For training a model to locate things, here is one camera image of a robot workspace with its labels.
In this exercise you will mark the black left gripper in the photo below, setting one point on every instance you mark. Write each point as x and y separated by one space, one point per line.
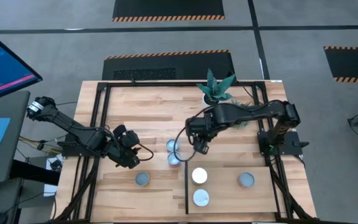
126 146

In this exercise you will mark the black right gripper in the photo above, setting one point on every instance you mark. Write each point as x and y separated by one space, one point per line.
205 124

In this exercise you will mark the short yellow pineapple rings can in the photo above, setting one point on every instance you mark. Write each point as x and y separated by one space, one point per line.
171 145

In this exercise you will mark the pink and blue can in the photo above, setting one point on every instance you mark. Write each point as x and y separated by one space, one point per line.
173 158

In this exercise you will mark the green pears can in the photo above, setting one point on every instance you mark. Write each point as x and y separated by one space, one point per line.
199 176

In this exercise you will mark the orange green beans can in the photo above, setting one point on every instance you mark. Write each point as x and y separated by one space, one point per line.
246 180

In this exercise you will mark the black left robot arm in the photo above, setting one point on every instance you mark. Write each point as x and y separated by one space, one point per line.
73 130

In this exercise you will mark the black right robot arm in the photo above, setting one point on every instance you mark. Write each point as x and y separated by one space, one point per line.
247 112

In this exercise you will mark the snake plant in white pot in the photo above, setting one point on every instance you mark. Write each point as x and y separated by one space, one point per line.
214 88

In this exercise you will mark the small succulent in dark pot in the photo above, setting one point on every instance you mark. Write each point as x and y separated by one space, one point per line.
240 125

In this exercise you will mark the black mat orange striped edge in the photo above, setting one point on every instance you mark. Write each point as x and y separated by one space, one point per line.
353 63
197 67
166 7

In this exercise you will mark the plain silver-lidded can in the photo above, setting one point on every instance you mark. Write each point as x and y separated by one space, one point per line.
201 198

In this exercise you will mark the small black adapter box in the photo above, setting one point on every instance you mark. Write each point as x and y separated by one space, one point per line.
56 165

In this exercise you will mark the small white box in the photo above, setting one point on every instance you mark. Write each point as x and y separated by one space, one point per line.
50 189

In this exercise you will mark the black desk base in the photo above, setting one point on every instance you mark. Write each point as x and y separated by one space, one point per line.
33 172

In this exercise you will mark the grey side desk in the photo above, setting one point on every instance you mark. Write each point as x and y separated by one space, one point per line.
19 140

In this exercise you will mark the monitor with blue screen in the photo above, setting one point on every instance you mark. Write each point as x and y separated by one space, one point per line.
2 65

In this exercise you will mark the black aluminium table frame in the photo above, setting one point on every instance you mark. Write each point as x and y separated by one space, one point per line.
166 84

